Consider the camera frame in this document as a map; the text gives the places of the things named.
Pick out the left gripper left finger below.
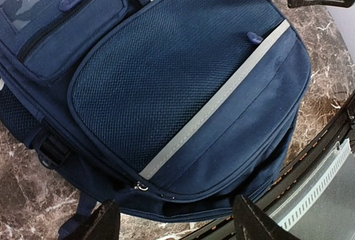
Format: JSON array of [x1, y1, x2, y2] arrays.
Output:
[[62, 198, 120, 239]]

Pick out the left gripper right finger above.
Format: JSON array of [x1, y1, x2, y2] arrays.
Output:
[[233, 195, 298, 240]]

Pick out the navy blue student backpack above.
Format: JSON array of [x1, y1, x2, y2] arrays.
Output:
[[1, 0, 311, 239]]

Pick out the white slotted cable duct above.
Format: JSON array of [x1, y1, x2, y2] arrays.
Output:
[[270, 138, 351, 231]]

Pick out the black front rail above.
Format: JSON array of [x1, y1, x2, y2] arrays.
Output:
[[185, 95, 354, 239]]

